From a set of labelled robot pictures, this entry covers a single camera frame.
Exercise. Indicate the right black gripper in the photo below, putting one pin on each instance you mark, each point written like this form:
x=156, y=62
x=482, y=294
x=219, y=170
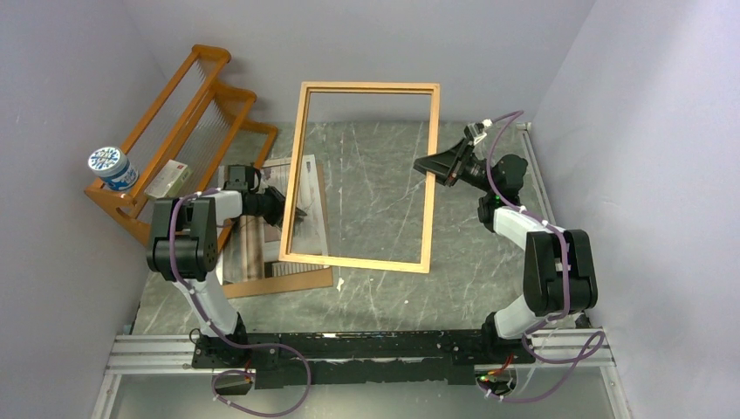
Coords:
x=446, y=168

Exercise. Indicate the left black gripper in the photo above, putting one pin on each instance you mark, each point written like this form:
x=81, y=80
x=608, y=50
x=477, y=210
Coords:
x=277, y=217

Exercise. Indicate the plant photo print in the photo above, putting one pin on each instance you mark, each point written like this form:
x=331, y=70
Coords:
x=252, y=249

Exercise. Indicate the brown backing board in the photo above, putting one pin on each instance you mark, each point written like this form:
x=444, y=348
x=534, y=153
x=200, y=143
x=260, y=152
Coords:
x=289, y=283

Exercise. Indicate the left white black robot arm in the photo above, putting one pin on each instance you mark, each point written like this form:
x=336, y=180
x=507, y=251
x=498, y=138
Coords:
x=183, y=248

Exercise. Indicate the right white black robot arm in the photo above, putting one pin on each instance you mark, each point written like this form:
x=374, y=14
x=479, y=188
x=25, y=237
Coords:
x=559, y=276

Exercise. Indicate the orange wooden shelf rack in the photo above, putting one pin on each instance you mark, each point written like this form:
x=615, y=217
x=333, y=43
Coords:
x=193, y=120

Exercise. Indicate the white red small box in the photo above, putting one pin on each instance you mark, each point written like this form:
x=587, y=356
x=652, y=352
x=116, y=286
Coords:
x=169, y=181

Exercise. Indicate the blue white round tin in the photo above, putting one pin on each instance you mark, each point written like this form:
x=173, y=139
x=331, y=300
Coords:
x=112, y=166

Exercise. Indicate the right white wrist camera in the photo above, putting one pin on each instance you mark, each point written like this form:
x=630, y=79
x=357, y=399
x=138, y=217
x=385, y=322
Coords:
x=477, y=131

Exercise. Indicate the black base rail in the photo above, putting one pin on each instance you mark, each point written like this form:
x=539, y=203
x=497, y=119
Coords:
x=376, y=357

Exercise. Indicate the aluminium extrusion rail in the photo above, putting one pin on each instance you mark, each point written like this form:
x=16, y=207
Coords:
x=151, y=376

